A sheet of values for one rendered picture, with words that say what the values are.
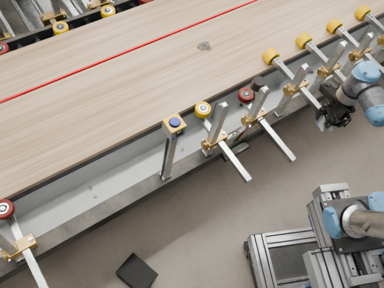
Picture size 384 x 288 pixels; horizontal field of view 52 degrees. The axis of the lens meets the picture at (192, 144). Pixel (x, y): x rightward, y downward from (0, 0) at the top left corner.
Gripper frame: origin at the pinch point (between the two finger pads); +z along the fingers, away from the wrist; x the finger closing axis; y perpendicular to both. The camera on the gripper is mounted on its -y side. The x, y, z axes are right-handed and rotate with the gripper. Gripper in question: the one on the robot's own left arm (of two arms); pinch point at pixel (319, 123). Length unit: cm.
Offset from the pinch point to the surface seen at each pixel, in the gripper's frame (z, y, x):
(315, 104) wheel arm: 36, -31, 24
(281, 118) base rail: 62, -39, 18
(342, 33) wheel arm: 36, -78, 57
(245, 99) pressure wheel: 41, -40, -9
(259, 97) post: 26.2, -30.8, -8.2
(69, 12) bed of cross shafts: 60, -124, -97
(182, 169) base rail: 62, -13, -44
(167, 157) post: 36, -8, -54
